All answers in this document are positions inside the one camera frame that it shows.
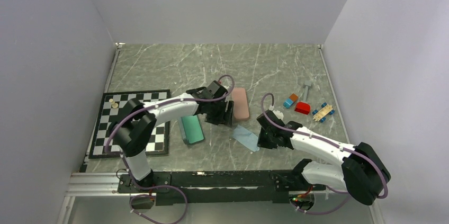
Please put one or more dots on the grey blue glasses case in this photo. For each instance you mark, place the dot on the grey blue glasses case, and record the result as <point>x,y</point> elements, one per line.
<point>191,130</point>

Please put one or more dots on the pink glasses case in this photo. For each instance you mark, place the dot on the pink glasses case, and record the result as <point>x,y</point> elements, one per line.
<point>241,108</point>

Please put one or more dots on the grey toy hammer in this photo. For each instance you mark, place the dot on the grey toy hammer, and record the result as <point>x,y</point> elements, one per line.
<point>307,86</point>

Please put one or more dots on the black white chessboard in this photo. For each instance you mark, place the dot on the black white chessboard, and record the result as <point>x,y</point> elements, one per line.
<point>159,139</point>

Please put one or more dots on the wooden toy car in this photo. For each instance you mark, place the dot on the wooden toy car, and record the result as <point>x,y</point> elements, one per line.
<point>320,115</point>

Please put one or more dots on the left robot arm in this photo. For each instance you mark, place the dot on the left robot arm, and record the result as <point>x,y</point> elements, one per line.
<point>134,123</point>

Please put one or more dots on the aluminium frame rail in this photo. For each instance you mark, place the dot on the aluminium frame rail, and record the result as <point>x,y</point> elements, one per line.
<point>92,184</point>

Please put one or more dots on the red toy block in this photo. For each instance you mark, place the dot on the red toy block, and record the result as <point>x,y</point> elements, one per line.
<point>303,107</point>

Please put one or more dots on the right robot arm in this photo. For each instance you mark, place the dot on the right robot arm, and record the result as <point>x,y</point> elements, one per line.
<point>355,169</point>

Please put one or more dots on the blue orange toy block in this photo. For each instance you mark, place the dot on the blue orange toy block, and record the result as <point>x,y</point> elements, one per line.
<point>290,101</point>

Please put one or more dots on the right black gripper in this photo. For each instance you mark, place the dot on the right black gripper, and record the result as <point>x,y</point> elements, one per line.
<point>262,142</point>

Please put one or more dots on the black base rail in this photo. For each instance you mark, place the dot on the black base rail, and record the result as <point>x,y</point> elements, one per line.
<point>229,186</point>

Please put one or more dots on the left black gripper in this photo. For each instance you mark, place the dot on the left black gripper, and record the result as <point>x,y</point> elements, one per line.
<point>225,118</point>

